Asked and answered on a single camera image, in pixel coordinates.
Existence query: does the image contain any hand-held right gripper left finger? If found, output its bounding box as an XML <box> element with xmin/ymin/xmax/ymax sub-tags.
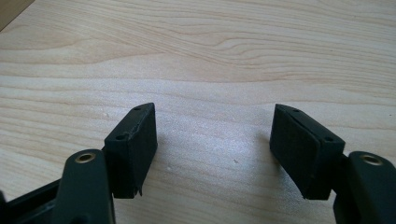
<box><xmin>104</xmin><ymin>102</ymin><xmax>159</xmax><ymax>200</ymax></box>

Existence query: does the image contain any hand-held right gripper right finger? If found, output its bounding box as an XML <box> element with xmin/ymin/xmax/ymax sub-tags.
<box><xmin>269</xmin><ymin>104</ymin><xmax>347</xmax><ymax>201</ymax></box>

